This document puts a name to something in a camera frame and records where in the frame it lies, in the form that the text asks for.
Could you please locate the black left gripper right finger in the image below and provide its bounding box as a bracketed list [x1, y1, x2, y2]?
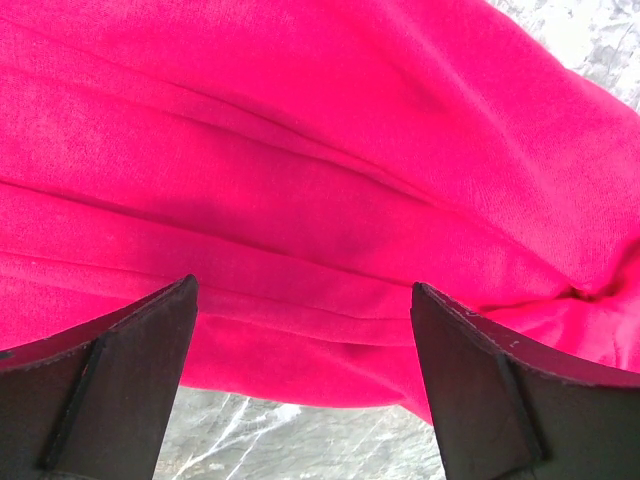
[411, 283, 639, 480]

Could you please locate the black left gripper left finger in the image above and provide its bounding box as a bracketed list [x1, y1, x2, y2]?
[1, 275, 199, 479]

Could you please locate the red t-shirt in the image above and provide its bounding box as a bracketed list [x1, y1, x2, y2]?
[1, 1, 639, 418]

